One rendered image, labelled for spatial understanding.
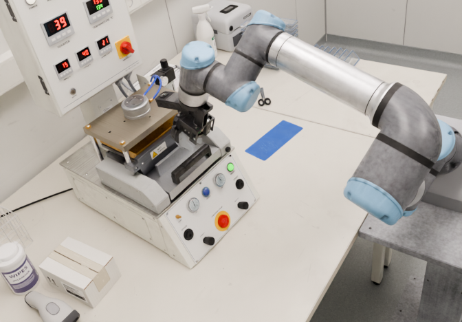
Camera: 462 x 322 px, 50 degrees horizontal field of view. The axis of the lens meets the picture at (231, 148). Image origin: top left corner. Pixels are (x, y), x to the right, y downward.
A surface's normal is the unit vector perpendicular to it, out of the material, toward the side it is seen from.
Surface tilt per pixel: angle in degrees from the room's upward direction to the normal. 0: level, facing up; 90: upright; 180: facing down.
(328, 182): 0
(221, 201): 65
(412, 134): 39
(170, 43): 90
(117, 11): 90
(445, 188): 45
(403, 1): 90
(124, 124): 0
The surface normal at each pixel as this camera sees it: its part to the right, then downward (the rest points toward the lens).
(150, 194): 0.40, -0.39
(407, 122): -0.39, -0.28
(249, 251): -0.14, -0.77
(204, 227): 0.65, -0.04
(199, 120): -0.62, 0.56
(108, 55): 0.77, 0.31
